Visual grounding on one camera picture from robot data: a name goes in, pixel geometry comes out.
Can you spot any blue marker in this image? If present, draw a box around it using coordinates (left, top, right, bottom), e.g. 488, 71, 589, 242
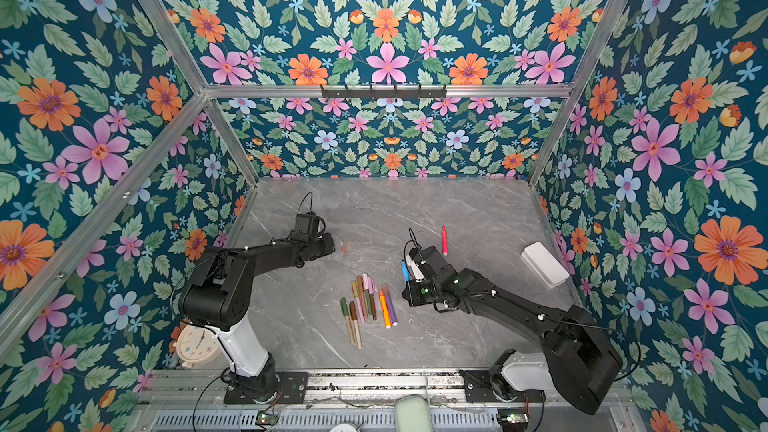
401, 260, 411, 284

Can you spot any purple marker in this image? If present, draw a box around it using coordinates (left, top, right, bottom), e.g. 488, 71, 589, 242
382, 285, 398, 327

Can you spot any pink highlighter marker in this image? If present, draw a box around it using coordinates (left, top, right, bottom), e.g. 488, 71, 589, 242
441, 225, 449, 256

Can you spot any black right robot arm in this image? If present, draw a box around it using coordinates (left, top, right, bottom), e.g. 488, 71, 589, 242
402, 246, 623, 415

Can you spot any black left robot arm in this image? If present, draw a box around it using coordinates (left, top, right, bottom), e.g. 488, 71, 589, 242
179, 232, 335, 404

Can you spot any pink cap green pen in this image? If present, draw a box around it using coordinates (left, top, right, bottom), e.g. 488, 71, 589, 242
362, 274, 377, 321

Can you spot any tan cap pink pen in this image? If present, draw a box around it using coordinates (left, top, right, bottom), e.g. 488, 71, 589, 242
351, 279, 365, 323

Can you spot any tan cap brown pen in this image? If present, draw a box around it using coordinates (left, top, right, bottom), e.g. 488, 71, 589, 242
355, 275, 368, 321

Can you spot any green cap beige pen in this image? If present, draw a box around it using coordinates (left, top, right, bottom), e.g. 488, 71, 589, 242
340, 297, 357, 345

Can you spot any brown cap beige pen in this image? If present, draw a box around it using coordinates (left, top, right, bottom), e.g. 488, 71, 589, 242
349, 301, 363, 349

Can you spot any orange marker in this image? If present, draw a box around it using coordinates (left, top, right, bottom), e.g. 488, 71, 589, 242
378, 288, 392, 329

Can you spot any white rectangular box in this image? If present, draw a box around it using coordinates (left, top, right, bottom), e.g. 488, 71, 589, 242
521, 242, 570, 289

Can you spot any pale green rounded object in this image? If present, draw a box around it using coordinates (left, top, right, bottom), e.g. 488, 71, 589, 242
394, 396, 434, 432

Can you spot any beige round alarm clock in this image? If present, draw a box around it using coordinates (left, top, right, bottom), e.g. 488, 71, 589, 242
173, 325, 222, 368

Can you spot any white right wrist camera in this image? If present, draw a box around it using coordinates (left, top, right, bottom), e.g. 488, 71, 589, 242
405, 249, 426, 282

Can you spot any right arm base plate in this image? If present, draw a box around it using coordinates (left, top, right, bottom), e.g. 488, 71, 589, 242
459, 369, 546, 404

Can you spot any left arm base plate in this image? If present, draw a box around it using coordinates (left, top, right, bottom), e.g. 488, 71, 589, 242
223, 371, 309, 405

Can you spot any black wall hook rail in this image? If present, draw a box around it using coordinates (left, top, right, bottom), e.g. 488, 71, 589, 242
320, 85, 448, 100

